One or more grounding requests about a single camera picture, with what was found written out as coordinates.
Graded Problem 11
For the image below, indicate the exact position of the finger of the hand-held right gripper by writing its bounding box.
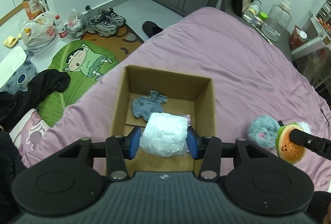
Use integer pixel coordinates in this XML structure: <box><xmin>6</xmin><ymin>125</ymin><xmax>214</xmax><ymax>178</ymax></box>
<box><xmin>289</xmin><ymin>129</ymin><xmax>331</xmax><ymax>162</ymax></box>

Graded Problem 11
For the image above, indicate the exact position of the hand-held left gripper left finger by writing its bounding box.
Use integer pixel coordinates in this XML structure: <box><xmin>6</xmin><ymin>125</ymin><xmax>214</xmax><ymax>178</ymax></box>
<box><xmin>54</xmin><ymin>127</ymin><xmax>142</xmax><ymax>180</ymax></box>

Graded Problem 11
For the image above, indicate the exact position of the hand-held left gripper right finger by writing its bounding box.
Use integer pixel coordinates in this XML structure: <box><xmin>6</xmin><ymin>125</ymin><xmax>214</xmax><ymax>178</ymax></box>
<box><xmin>187</xmin><ymin>127</ymin><xmax>270</xmax><ymax>180</ymax></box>

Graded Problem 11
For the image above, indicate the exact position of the hamburger plush toy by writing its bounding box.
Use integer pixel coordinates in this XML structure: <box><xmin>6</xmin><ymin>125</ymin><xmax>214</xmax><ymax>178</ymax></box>
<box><xmin>275</xmin><ymin>122</ymin><xmax>307</xmax><ymax>164</ymax></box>

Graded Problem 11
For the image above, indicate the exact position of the white plastic-wrapped soft bundle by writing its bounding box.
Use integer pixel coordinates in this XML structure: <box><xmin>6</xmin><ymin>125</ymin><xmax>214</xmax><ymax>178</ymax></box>
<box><xmin>140</xmin><ymin>112</ymin><xmax>189</xmax><ymax>158</ymax></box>

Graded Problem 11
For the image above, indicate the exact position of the brown cardboard box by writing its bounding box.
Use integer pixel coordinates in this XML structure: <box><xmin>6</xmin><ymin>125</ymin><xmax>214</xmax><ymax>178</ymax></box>
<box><xmin>105</xmin><ymin>65</ymin><xmax>217</xmax><ymax>178</ymax></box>

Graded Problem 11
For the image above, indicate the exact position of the white fluffy plush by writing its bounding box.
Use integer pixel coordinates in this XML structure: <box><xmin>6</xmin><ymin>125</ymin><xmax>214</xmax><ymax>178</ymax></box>
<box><xmin>297</xmin><ymin>121</ymin><xmax>313</xmax><ymax>134</ymax></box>

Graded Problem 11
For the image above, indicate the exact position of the grey felt animal-shaped cloth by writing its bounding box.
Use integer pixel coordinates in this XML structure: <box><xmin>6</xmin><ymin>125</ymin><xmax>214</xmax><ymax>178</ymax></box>
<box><xmin>132</xmin><ymin>90</ymin><xmax>168</xmax><ymax>121</ymax></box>

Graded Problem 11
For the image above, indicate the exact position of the grey fluffy plush toy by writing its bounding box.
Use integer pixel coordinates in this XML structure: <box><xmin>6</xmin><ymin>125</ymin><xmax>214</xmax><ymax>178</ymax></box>
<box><xmin>247</xmin><ymin>115</ymin><xmax>281</xmax><ymax>149</ymax></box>

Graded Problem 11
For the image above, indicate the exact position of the pink bed sheet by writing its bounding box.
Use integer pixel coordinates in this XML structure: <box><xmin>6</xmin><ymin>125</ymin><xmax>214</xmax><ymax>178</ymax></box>
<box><xmin>22</xmin><ymin>7</ymin><xmax>331</xmax><ymax>192</ymax></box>

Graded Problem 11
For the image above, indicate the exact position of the white shelf rack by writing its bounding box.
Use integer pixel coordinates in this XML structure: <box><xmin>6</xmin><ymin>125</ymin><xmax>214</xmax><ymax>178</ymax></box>
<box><xmin>291</xmin><ymin>14</ymin><xmax>331</xmax><ymax>90</ymax></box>

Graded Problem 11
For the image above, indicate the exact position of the black nightstand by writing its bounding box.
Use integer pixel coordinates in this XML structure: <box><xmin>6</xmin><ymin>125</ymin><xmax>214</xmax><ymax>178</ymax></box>
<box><xmin>242</xmin><ymin>14</ymin><xmax>293</xmax><ymax>59</ymax></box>

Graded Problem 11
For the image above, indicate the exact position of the green cartoon floor rug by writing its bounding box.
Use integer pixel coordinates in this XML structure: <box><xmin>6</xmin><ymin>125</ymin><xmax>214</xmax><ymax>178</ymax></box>
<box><xmin>39</xmin><ymin>40</ymin><xmax>122</xmax><ymax>127</ymax></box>

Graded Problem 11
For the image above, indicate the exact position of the brown floor rug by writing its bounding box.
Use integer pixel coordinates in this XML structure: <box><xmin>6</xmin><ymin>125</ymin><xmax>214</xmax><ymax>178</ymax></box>
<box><xmin>81</xmin><ymin>23</ymin><xmax>145</xmax><ymax>61</ymax></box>

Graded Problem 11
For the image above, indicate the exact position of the red snack bag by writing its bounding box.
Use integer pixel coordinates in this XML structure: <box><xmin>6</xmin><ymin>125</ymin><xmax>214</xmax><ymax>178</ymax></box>
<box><xmin>290</xmin><ymin>25</ymin><xmax>305</xmax><ymax>51</ymax></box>

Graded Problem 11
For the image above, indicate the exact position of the pink printed cushion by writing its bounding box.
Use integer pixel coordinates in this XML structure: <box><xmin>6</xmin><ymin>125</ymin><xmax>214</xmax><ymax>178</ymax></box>
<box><xmin>9</xmin><ymin>108</ymin><xmax>51</xmax><ymax>156</ymax></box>

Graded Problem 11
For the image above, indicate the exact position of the black clothing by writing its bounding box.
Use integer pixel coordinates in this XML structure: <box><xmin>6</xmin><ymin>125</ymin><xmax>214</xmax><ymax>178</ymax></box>
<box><xmin>0</xmin><ymin>69</ymin><xmax>71</xmax><ymax>132</ymax></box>

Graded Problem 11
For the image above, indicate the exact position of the black slipper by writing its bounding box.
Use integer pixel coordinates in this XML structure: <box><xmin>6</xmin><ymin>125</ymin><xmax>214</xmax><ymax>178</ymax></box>
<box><xmin>143</xmin><ymin>21</ymin><xmax>164</xmax><ymax>39</ymax></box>

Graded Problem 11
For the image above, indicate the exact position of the grey sneaker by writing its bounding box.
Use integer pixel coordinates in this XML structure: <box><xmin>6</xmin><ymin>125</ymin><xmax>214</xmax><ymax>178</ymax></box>
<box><xmin>97</xmin><ymin>7</ymin><xmax>127</xmax><ymax>26</ymax></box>
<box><xmin>86</xmin><ymin>17</ymin><xmax>118</xmax><ymax>37</ymax></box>

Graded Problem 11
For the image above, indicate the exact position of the large clear glass jar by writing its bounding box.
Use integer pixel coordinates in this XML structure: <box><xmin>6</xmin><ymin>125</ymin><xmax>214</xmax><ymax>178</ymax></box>
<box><xmin>261</xmin><ymin>0</ymin><xmax>293</xmax><ymax>42</ymax></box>

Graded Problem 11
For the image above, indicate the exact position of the black fleece cloth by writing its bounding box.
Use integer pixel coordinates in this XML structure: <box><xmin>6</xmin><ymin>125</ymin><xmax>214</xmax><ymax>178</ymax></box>
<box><xmin>0</xmin><ymin>131</ymin><xmax>28</xmax><ymax>224</ymax></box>

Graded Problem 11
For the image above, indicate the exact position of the grey fuzzy floor mat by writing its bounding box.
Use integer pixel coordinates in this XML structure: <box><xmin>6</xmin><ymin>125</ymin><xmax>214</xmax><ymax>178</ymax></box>
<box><xmin>0</xmin><ymin>60</ymin><xmax>39</xmax><ymax>92</ymax></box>

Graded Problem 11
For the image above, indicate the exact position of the clear plastic trash bag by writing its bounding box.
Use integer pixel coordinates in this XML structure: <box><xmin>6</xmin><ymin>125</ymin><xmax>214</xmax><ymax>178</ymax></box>
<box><xmin>67</xmin><ymin>8</ymin><xmax>88</xmax><ymax>39</ymax></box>

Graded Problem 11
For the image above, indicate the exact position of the clear drawer organizer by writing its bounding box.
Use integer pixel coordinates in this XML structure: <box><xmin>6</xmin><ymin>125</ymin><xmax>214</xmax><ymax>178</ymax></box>
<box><xmin>314</xmin><ymin>0</ymin><xmax>331</xmax><ymax>30</ymax></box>

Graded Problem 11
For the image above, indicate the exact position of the clear water bottle red label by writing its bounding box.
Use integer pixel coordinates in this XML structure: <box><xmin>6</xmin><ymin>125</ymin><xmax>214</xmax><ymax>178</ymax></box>
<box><xmin>54</xmin><ymin>15</ymin><xmax>68</xmax><ymax>39</ymax></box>

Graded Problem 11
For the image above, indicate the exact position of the white plastic shopping bag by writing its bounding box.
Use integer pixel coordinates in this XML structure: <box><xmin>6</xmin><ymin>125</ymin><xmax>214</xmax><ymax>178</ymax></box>
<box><xmin>18</xmin><ymin>11</ymin><xmax>57</xmax><ymax>52</ymax></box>

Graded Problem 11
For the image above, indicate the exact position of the white bathroom scale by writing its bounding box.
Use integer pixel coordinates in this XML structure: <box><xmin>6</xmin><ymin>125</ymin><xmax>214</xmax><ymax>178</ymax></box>
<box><xmin>0</xmin><ymin>46</ymin><xmax>27</xmax><ymax>83</ymax></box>

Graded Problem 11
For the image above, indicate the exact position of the yellow slipper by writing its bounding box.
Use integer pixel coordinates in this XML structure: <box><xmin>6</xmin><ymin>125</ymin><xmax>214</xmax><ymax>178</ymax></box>
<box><xmin>4</xmin><ymin>36</ymin><xmax>18</xmax><ymax>48</ymax></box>

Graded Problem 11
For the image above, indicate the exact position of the orange and white carton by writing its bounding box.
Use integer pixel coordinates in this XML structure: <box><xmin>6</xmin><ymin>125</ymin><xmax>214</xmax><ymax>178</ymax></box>
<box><xmin>22</xmin><ymin>0</ymin><xmax>43</xmax><ymax>20</ymax></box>

